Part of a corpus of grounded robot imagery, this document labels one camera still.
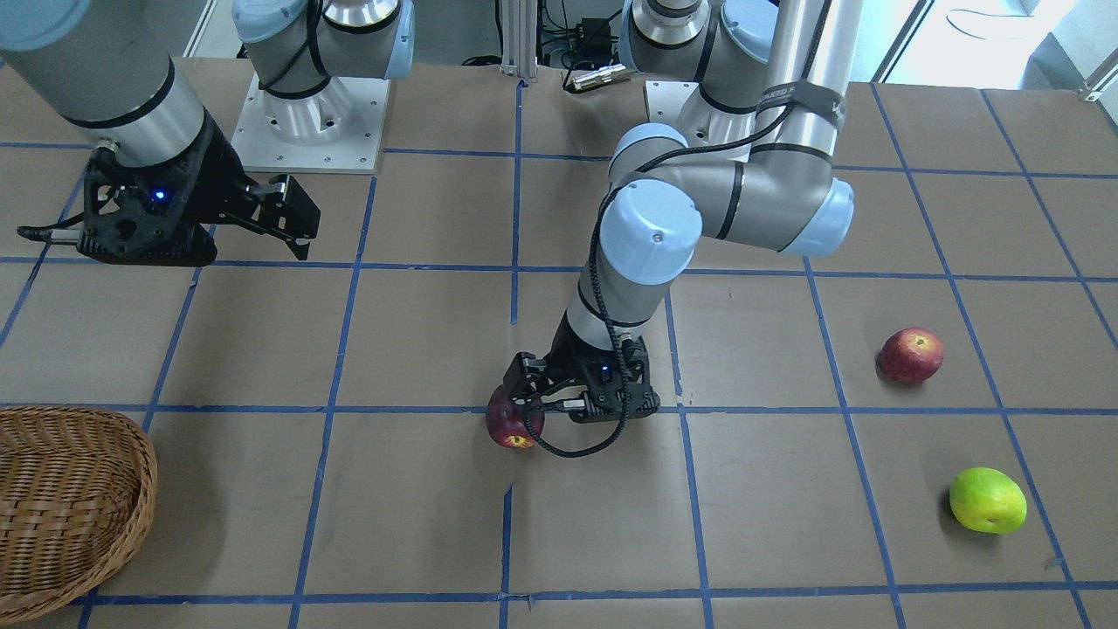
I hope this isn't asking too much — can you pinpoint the green apple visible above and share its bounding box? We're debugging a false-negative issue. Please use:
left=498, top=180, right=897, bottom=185
left=948, top=468, right=1029, bottom=535

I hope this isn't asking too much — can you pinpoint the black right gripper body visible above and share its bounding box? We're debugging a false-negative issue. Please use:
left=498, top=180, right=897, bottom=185
left=77, top=113, right=263, bottom=266

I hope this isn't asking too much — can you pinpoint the wicker basket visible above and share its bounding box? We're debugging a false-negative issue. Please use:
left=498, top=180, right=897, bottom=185
left=1, top=406, right=157, bottom=626

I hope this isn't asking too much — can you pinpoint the red yellow apple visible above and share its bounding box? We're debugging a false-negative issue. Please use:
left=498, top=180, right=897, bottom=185
left=877, top=327, right=945, bottom=385

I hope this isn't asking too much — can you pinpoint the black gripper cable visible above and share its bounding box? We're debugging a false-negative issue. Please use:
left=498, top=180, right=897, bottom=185
left=522, top=0, right=831, bottom=459

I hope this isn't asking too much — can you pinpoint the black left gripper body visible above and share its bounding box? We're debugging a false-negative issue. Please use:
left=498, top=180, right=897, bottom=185
left=542, top=333, right=660, bottom=425

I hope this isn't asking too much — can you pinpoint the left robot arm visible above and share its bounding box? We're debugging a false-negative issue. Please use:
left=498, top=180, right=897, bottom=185
left=487, top=1, right=863, bottom=422

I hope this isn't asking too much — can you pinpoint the aluminium frame post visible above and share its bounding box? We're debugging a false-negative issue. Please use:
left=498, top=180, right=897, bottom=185
left=498, top=1, right=539, bottom=84

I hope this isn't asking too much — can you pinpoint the metal connector plug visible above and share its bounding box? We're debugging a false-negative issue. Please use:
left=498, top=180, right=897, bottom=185
left=563, top=63, right=635, bottom=94

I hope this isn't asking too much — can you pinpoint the dark red apple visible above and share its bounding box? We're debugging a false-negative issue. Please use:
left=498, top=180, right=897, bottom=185
left=486, top=385, right=536, bottom=449

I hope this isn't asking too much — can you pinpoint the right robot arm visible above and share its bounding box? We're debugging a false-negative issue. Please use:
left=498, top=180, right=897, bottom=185
left=3, top=1, right=415, bottom=267

